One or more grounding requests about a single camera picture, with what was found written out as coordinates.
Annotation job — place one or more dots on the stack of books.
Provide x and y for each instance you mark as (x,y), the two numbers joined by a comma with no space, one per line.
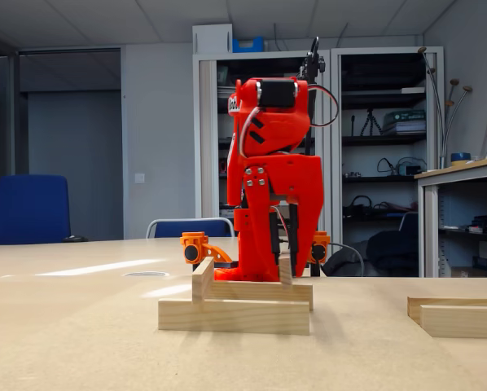
(404,122)

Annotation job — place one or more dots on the grey workbench wooden top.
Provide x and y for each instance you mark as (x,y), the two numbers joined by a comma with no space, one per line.
(471,173)

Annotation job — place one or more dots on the paper stack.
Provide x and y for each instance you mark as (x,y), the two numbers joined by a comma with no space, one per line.
(224,92)

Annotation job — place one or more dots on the blue plastic box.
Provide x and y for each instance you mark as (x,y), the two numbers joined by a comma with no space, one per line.
(247,45)

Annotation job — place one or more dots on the black flexible tripod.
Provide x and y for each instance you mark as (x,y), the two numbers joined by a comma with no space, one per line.
(370,118)

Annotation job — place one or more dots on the black camera stand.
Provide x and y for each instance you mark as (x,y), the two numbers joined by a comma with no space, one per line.
(312,65)

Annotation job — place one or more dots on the blue tape roll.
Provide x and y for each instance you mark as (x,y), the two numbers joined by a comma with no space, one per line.
(460,157)

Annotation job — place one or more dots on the blue chair grey frame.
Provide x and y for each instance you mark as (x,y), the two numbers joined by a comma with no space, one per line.
(190,228)

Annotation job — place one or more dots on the large blue office chair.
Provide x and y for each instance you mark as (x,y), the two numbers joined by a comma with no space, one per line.
(23,212)

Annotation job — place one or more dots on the white wall switch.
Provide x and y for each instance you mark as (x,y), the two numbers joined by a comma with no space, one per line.
(139,178)

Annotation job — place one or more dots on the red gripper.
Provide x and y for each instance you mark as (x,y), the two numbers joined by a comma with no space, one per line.
(298,177)

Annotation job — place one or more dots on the grey metal shelf cabinet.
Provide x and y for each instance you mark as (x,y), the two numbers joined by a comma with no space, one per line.
(335,212)
(208,142)

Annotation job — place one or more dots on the black jacket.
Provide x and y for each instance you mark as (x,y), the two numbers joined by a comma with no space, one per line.
(390,252)

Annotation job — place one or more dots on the red robot arm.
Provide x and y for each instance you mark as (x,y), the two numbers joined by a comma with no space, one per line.
(284,130)

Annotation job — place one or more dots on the red black headset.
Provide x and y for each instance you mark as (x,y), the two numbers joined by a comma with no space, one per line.
(222,165)

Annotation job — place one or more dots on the white electronic device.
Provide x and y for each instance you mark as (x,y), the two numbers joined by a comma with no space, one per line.
(226,212)

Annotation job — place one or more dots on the chrome stalk lamp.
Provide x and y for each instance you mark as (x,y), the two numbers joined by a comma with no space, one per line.
(467,88)

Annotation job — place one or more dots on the white box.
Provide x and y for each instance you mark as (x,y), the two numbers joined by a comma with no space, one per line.
(212,38)

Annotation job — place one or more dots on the dark blue office chair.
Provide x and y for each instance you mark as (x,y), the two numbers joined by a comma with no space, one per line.
(408,222)

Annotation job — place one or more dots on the black computer mouse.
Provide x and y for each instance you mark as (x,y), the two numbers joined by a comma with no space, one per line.
(74,239)

